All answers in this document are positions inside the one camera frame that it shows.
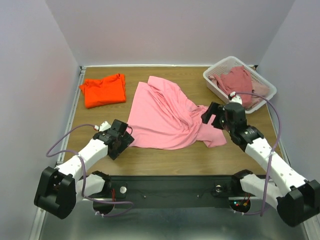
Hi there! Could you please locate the bright pink t shirt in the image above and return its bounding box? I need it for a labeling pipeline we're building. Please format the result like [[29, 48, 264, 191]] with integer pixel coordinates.
[[127, 76, 227, 150]]

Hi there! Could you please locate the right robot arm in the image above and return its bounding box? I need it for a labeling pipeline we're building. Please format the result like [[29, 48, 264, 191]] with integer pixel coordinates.
[[201, 101, 320, 227]]

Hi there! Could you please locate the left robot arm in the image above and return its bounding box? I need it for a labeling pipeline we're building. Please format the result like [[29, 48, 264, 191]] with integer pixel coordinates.
[[33, 119, 134, 220]]

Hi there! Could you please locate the pale pink t shirt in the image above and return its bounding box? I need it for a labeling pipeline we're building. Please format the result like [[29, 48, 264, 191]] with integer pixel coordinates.
[[212, 79, 269, 110]]

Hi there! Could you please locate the dusty rose t shirt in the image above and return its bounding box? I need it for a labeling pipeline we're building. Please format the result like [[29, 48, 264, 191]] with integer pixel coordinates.
[[208, 66, 253, 95]]

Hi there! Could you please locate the white plastic basket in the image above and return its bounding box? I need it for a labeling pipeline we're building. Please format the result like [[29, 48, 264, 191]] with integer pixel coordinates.
[[202, 55, 278, 114]]

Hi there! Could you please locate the folded orange t shirt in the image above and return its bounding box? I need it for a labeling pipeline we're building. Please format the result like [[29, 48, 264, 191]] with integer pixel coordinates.
[[79, 73, 127, 109]]

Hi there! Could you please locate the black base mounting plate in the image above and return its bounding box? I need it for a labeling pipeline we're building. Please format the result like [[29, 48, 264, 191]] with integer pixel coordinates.
[[82, 174, 266, 210]]

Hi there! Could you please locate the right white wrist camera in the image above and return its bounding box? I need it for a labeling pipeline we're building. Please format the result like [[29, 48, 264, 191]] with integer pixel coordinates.
[[228, 91, 243, 105]]

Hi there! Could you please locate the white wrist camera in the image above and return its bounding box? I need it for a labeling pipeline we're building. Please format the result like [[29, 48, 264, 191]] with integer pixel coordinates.
[[94, 121, 111, 132], [228, 91, 243, 105]]

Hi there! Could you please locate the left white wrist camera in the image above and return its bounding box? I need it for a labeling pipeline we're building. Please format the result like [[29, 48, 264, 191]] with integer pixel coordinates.
[[94, 121, 111, 132]]

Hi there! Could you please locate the aluminium frame rail left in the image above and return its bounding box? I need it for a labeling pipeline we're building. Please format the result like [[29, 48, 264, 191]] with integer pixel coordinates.
[[29, 66, 87, 240]]

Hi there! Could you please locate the aluminium frame rail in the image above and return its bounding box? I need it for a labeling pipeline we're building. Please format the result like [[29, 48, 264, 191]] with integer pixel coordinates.
[[29, 66, 87, 240], [266, 103, 320, 240]]

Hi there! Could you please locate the aluminium frame rail right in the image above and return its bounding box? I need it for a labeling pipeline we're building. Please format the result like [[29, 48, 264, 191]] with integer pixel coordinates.
[[266, 103, 320, 240]]

